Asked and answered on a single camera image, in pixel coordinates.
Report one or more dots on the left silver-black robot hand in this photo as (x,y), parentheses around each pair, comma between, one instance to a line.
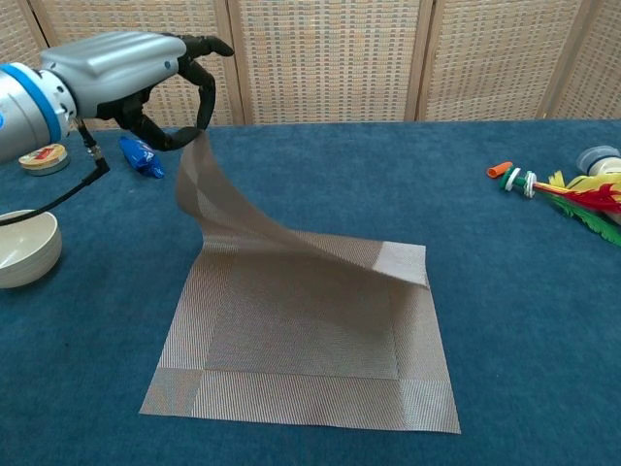
(111,68)

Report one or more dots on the white round bowl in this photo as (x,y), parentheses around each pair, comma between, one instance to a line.
(29,252)

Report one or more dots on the grey-brown woven placemat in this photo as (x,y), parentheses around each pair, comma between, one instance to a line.
(301,340)

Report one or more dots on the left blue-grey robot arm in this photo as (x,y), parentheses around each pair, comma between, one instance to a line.
(24,111)

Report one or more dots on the blue snack packet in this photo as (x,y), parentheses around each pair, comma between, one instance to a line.
(140,157)

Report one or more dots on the round tin with red label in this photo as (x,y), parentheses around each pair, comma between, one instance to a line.
(43,162)

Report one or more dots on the woven bamboo folding screen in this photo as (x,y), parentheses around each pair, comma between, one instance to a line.
(339,58)

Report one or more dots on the small orange rubber cap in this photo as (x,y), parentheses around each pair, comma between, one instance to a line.
(499,170)

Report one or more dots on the colourful feather shuttlecock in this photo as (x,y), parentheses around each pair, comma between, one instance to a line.
(525,183)

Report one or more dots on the blue felt table cover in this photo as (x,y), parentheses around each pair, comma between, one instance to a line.
(509,315)

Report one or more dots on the white mayonnaise squeeze bottle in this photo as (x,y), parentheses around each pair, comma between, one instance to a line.
(599,162)

